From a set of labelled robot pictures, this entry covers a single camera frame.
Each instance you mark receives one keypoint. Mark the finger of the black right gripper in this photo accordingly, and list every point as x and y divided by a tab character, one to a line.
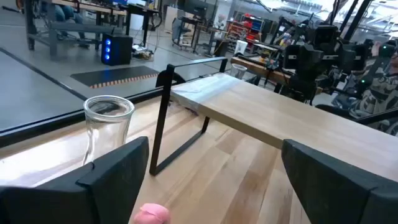
298	57
353	57

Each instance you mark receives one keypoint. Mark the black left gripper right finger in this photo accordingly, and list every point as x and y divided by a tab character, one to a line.
335	193

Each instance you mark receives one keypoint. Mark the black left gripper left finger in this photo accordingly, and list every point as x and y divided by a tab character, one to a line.
109	186

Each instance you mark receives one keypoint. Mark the pink artificial tulip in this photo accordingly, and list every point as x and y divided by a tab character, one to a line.
152	214

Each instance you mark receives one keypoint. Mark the clear glass vase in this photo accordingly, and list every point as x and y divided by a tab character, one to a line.
238	71
107	130

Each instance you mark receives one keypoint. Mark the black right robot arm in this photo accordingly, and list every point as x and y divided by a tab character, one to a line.
303	87

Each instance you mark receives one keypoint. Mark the wooden workshop table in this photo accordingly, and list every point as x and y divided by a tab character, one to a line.
258	67

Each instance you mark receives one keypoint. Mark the white bucket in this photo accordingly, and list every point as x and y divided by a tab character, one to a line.
241	46

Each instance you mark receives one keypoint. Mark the red parts bin rack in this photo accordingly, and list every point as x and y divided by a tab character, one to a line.
245	29

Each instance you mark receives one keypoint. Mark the wooden board tray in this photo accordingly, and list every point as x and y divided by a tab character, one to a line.
280	118

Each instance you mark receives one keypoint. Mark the black striped-edge floor mat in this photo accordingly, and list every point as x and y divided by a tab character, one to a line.
115	76

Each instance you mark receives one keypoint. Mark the black computer tower blue lights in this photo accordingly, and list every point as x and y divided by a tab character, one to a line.
119	49

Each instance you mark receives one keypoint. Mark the gray metal workbench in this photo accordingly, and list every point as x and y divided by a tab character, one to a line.
77	28

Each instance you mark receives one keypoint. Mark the black desk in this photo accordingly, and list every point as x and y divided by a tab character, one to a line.
136	12

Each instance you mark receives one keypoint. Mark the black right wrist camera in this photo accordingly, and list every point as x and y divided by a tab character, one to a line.
325	35

